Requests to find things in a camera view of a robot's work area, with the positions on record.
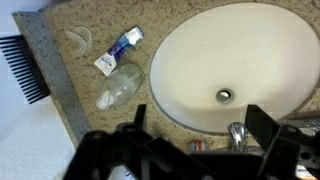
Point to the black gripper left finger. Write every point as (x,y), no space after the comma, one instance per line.
(140,115)

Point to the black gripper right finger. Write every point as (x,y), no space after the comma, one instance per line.
(260,128)

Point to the chrome faucet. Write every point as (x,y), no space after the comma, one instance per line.
(237,135)

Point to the clear soap pump bottle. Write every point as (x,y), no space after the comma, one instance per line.
(121,85)

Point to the dark toiletry tray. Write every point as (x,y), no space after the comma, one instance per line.
(305,122)

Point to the metal sink drain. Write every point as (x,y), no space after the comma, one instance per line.
(224,95)

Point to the blue white toothpaste tube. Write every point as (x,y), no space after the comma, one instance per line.
(116,51)

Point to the white oval sink basin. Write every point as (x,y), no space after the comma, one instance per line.
(233,56)

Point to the clear dental retainer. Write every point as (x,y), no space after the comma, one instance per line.
(87,38)
(75,38)

